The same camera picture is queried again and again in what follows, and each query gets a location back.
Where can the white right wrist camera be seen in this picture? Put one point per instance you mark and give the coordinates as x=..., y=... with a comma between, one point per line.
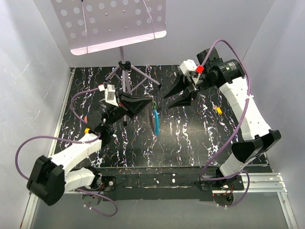
x=189, y=68

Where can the key with green tag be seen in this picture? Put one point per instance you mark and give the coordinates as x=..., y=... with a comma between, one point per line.
x=154, y=105

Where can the colourful toy block car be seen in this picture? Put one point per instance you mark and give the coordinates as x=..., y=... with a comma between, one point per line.
x=87, y=129

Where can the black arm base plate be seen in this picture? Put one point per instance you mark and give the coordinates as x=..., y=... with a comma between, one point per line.
x=165, y=183

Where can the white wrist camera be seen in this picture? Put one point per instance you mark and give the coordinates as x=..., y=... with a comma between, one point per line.
x=109, y=93
x=189, y=68

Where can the aluminium frame rail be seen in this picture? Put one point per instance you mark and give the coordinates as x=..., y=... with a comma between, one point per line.
x=266, y=182

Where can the key with yellow tag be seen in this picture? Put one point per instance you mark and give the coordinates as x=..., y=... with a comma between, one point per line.
x=217, y=109

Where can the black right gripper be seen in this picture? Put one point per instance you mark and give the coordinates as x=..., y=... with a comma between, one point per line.
x=184, y=99

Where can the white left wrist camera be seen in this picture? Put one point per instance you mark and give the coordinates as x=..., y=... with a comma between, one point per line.
x=109, y=93

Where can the perforated music stand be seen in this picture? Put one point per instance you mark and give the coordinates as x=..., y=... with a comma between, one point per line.
x=97, y=25

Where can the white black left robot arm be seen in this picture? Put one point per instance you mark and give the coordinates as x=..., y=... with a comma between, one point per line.
x=53, y=176

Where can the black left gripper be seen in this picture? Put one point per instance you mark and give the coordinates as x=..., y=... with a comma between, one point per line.
x=133, y=103

